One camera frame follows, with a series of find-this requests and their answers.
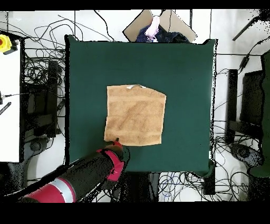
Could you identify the orange terry towel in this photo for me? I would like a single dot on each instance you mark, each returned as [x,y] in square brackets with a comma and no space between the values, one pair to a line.
[137,109]

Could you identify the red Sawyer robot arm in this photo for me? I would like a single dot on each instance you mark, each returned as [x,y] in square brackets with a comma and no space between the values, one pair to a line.
[52,192]

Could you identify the dark blue laundry pile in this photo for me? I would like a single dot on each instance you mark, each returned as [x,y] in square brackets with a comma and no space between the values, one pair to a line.
[168,37]

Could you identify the pink cloth item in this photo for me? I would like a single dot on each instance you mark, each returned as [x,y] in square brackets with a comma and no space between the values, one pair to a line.
[153,27]

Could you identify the black flat panel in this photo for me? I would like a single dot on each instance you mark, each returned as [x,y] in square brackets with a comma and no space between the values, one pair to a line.
[252,97]

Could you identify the dark green table cloth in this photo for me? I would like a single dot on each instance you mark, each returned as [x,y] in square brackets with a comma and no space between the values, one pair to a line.
[95,63]

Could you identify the black equipment box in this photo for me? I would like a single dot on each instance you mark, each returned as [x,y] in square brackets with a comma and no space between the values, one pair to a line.
[42,105]

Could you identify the brown cardboard box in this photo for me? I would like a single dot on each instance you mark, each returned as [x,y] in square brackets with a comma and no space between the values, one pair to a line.
[135,29]

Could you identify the white side table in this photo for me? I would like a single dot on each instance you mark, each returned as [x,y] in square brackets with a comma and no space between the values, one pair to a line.
[9,105]

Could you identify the black upright bar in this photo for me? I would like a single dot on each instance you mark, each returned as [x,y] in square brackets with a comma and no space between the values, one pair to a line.
[232,95]

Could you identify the yellow emergency stop button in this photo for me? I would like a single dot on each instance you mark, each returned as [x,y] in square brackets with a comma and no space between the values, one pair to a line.
[4,43]

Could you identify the black thin rod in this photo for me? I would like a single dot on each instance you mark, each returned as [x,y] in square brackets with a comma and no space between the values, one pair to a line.
[246,27]

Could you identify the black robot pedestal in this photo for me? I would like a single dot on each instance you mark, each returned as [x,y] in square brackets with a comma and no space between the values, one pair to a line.
[143,186]

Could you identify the grey round pedestal foot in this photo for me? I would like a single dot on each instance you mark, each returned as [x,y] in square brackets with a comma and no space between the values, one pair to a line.
[243,152]
[34,146]

